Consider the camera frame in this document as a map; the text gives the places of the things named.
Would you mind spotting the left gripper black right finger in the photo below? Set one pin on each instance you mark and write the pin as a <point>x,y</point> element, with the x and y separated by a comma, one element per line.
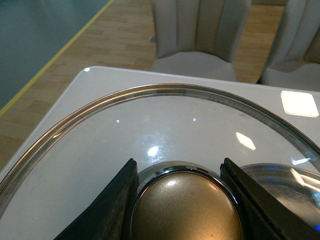
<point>263,217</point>

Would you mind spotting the beige chair on left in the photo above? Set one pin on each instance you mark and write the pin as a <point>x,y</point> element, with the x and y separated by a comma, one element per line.
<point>198,38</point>

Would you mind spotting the beige chair on right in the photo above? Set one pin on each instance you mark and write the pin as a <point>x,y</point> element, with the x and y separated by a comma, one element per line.
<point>294,58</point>

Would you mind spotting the glass pot lid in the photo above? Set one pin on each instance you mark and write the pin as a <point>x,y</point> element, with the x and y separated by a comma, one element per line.
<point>179,135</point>

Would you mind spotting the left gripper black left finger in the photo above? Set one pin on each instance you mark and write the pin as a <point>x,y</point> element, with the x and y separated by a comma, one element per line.
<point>108,216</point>

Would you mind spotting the beige chair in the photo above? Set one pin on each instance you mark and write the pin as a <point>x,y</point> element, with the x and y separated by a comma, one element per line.
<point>198,38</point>
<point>294,58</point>

